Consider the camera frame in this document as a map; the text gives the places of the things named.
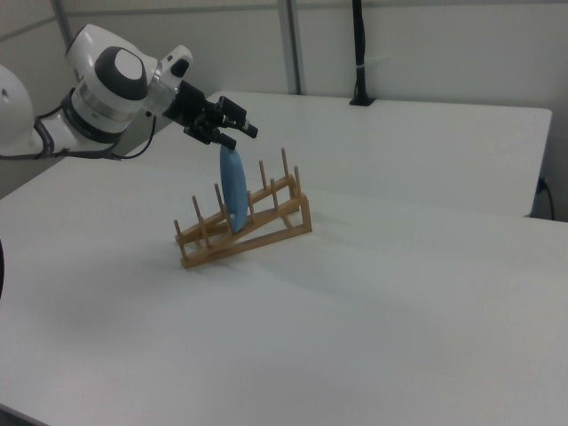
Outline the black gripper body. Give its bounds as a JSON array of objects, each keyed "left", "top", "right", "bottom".
[{"left": 163, "top": 80, "right": 248, "bottom": 146}]

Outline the blue round plate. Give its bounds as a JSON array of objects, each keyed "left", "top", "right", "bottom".
[{"left": 219, "top": 146, "right": 249, "bottom": 234}]

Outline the wooden plate rack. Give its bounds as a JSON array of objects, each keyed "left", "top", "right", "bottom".
[{"left": 173, "top": 148, "right": 313, "bottom": 270}]

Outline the black pole with clamp base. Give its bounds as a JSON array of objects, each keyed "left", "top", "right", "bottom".
[{"left": 349, "top": 0, "right": 377, "bottom": 107}]

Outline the black cable on robot arm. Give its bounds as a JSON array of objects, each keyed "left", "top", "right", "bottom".
[{"left": 109, "top": 113, "right": 157, "bottom": 161}]

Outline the wide aluminium wall post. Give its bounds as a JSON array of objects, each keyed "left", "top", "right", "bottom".
[{"left": 277, "top": 0, "right": 308, "bottom": 96}]

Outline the slim aluminium wall post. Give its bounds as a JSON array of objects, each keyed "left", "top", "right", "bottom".
[{"left": 51, "top": 0, "right": 75, "bottom": 51}]

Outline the black cable beside table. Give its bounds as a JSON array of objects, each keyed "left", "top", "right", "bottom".
[{"left": 536, "top": 177, "right": 556, "bottom": 219}]

